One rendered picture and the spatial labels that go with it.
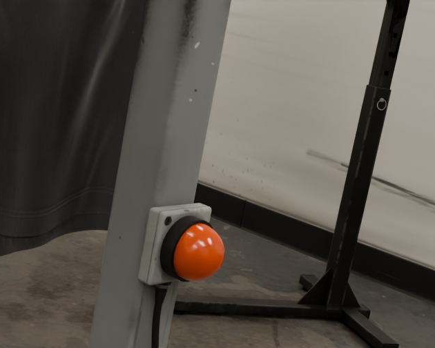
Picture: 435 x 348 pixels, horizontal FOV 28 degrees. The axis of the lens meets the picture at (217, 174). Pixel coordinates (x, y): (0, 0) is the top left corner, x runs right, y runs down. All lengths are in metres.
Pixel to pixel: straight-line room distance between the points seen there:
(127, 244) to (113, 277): 0.03
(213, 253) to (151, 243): 0.04
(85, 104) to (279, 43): 2.26
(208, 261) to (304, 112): 2.52
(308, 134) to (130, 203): 2.49
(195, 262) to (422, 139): 2.31
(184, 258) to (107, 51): 0.40
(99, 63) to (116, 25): 0.04
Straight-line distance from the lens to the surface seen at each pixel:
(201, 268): 0.55
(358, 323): 2.38
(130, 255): 0.57
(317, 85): 3.02
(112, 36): 0.91
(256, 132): 3.17
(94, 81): 0.90
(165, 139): 0.55
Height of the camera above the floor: 0.81
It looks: 11 degrees down
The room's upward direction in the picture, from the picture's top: 11 degrees clockwise
